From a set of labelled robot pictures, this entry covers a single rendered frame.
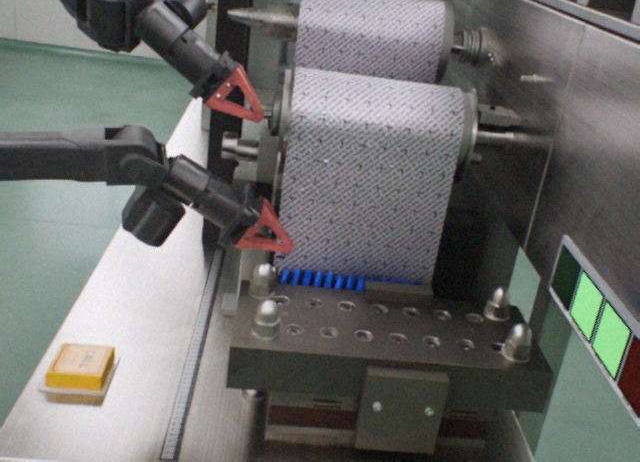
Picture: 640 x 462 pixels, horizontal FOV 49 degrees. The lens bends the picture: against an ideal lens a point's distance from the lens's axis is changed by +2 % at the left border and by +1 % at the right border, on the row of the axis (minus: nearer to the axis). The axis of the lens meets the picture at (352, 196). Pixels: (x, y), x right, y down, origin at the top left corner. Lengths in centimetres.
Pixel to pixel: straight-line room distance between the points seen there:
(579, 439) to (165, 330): 179
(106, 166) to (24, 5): 604
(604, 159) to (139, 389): 65
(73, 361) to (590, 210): 68
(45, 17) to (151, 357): 598
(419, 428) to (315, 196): 33
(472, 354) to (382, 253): 20
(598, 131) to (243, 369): 49
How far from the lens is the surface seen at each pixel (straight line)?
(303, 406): 92
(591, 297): 75
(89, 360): 102
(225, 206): 96
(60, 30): 689
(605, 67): 81
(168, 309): 116
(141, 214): 98
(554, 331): 132
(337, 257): 102
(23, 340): 273
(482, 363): 91
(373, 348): 88
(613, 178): 75
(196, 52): 99
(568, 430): 264
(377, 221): 99
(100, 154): 93
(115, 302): 118
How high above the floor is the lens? 152
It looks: 22 degrees down
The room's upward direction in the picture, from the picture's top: 9 degrees clockwise
